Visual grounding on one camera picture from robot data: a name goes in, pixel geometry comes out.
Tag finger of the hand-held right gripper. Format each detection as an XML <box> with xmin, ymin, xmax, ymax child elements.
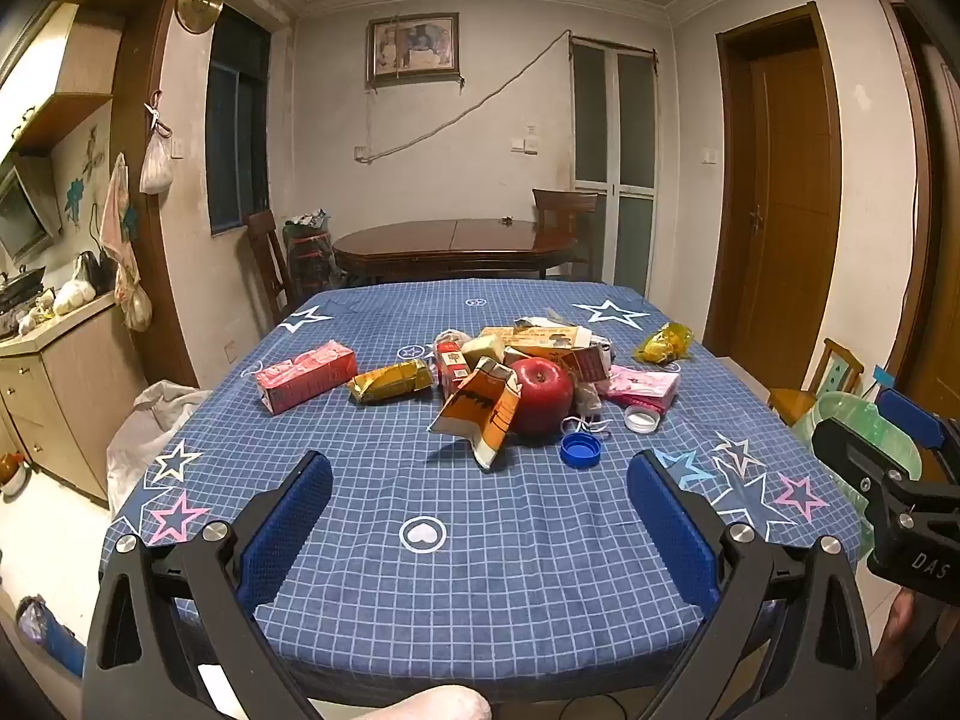
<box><xmin>812</xmin><ymin>416</ymin><xmax>925</xmax><ymax>512</ymax></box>
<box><xmin>876</xmin><ymin>388</ymin><xmax>960</xmax><ymax>482</ymax></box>

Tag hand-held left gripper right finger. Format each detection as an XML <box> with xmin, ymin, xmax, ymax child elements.
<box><xmin>626</xmin><ymin>450</ymin><xmax>878</xmax><ymax>720</ymax></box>

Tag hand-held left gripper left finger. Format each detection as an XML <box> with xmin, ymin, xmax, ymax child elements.
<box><xmin>81</xmin><ymin>450</ymin><xmax>335</xmax><ymax>720</ymax></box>

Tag trash bin with green liner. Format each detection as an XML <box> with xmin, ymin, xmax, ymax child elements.
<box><xmin>791</xmin><ymin>392</ymin><xmax>925</xmax><ymax>563</ymax></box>

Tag blue bottle cap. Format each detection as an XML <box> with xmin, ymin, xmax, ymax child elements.
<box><xmin>560</xmin><ymin>431</ymin><xmax>607</xmax><ymax>468</ymax></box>

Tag pink tissue packet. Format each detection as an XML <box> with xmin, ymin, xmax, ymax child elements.
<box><xmin>604</xmin><ymin>364</ymin><xmax>681</xmax><ymax>415</ymax></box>

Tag white face mask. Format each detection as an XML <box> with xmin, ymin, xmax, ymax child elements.
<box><xmin>566</xmin><ymin>382</ymin><xmax>614</xmax><ymax>437</ymax></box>

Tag orange red box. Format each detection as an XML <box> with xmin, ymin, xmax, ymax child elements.
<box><xmin>480</xmin><ymin>326</ymin><xmax>612</xmax><ymax>383</ymax></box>

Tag torn orange white carton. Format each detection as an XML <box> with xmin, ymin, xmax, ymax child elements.
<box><xmin>427</xmin><ymin>357</ymin><xmax>524</xmax><ymax>472</ymax></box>

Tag red cigarette box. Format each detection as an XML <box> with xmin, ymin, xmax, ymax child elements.
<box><xmin>436</xmin><ymin>341</ymin><xmax>475</xmax><ymax>400</ymax></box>

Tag white paper packet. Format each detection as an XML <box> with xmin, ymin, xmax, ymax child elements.
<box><xmin>514</xmin><ymin>315</ymin><xmax>578</xmax><ymax>342</ymax></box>

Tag yellow sponge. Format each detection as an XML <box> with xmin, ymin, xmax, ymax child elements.
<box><xmin>460</xmin><ymin>334</ymin><xmax>508</xmax><ymax>370</ymax></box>

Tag person's right hand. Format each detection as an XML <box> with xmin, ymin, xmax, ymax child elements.
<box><xmin>876</xmin><ymin>591</ymin><xmax>935</xmax><ymax>683</ymax></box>

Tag small yellow wooden chair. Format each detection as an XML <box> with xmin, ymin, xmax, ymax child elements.
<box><xmin>766</xmin><ymin>337</ymin><xmax>865</xmax><ymax>427</ymax></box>

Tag pink red drink carton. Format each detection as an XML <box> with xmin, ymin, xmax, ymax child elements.
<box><xmin>255</xmin><ymin>341</ymin><xmax>359</xmax><ymax>416</ymax></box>

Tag white sack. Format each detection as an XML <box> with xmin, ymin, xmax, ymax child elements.
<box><xmin>106</xmin><ymin>381</ymin><xmax>212</xmax><ymax>518</ymax></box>

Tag yellow foil wrapper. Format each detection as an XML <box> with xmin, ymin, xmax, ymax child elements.
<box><xmin>346</xmin><ymin>358</ymin><xmax>436</xmax><ymax>406</ymax></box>

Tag blue checked star tablecloth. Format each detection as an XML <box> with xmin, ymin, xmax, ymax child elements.
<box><xmin>100</xmin><ymin>281</ymin><xmax>860</xmax><ymax>698</ymax></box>

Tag red apple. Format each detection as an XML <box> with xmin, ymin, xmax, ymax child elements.
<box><xmin>508</xmin><ymin>357</ymin><xmax>575</xmax><ymax>436</ymax></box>

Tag yellow plastic bag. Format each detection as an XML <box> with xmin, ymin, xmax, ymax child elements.
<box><xmin>633</xmin><ymin>322</ymin><xmax>700</xmax><ymax>365</ymax></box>

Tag panelled brown wooden door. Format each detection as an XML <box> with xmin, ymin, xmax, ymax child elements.
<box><xmin>876</xmin><ymin>0</ymin><xmax>960</xmax><ymax>421</ymax></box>

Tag person's leg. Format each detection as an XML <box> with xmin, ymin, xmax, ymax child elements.
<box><xmin>373</xmin><ymin>685</ymin><xmax>494</xmax><ymax>720</ymax></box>

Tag dark wooden dining chair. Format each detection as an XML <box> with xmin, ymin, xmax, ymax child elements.
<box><xmin>238</xmin><ymin>210</ymin><xmax>297</xmax><ymax>331</ymax></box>
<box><xmin>531</xmin><ymin>188</ymin><xmax>601</xmax><ymax>278</ymax></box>

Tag kitchen counter cabinet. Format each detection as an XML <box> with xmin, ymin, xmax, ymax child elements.
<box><xmin>0</xmin><ymin>292</ymin><xmax>151</xmax><ymax>503</ymax></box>

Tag red bag with items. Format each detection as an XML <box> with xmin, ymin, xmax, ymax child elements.
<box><xmin>282</xmin><ymin>211</ymin><xmax>336</xmax><ymax>290</ymax></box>

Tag white bags on counter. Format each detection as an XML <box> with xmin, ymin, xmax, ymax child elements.
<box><xmin>52</xmin><ymin>279</ymin><xmax>97</xmax><ymax>314</ymax></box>

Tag dark wooden dining table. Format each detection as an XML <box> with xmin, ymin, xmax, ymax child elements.
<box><xmin>332</xmin><ymin>219</ymin><xmax>578</xmax><ymax>286</ymax></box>

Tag hanging pink cloths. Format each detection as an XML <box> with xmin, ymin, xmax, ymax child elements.
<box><xmin>100</xmin><ymin>152</ymin><xmax>153</xmax><ymax>332</ymax></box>

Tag black wok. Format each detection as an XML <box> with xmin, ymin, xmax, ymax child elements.
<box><xmin>0</xmin><ymin>266</ymin><xmax>47</xmax><ymax>301</ymax></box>

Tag frosted glass double door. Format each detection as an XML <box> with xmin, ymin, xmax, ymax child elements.
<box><xmin>568</xmin><ymin>36</ymin><xmax>661</xmax><ymax>293</ymax></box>

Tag hanging white plastic bag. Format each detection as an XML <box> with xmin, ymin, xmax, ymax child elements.
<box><xmin>139</xmin><ymin>131</ymin><xmax>175</xmax><ymax>196</ymax></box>

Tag dark window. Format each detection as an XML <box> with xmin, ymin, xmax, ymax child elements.
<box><xmin>205</xmin><ymin>1</ymin><xmax>272</xmax><ymax>236</ymax></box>

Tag range hood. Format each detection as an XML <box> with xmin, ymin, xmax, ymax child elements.
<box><xmin>0</xmin><ymin>157</ymin><xmax>65</xmax><ymax>263</ymax></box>

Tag black power cable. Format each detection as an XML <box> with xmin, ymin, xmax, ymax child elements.
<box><xmin>904</xmin><ymin>165</ymin><xmax>922</xmax><ymax>308</ymax></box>

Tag blue flower wall sticker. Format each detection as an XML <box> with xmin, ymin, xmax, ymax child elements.
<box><xmin>64</xmin><ymin>127</ymin><xmax>102</xmax><ymax>230</ymax></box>

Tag wall cable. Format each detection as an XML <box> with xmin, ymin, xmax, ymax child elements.
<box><xmin>352</xmin><ymin>30</ymin><xmax>572</xmax><ymax>164</ymax></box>

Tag framed wall picture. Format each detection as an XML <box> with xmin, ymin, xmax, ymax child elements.
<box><xmin>366</xmin><ymin>13</ymin><xmax>460</xmax><ymax>86</ymax></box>

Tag wooden wall cabinet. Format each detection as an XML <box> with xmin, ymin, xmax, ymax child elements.
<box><xmin>0</xmin><ymin>0</ymin><xmax>125</xmax><ymax>158</ymax></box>

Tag gold round wall clock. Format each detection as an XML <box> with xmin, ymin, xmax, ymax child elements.
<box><xmin>178</xmin><ymin>0</ymin><xmax>224</xmax><ymax>35</ymax></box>

